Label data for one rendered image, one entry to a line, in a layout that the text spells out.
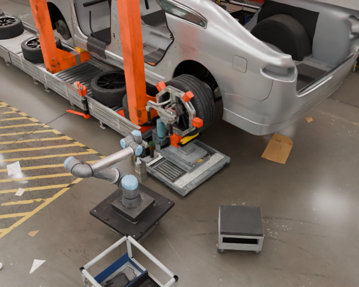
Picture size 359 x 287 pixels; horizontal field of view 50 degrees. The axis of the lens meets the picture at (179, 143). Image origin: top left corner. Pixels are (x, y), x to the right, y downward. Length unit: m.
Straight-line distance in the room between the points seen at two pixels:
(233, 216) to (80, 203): 1.73
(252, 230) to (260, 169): 1.32
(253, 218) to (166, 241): 0.90
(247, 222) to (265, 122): 1.00
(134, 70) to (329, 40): 2.49
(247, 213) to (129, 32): 2.13
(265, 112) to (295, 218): 1.20
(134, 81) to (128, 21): 0.67
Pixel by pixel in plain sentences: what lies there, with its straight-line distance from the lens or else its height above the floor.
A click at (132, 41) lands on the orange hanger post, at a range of 4.10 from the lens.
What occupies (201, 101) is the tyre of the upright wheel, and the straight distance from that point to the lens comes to 4.03.
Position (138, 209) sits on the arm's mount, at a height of 0.39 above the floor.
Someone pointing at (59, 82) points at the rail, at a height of 0.36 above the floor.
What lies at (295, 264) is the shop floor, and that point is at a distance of 3.96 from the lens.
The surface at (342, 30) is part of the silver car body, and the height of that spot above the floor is 1.36.
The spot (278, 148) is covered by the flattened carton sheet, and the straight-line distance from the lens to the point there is 5.18.
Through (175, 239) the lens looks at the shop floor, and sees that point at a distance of 4.01.
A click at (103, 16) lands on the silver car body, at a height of 1.08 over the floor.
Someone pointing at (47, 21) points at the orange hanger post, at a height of 1.27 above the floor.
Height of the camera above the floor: 3.13
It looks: 37 degrees down
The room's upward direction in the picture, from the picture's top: 1 degrees counter-clockwise
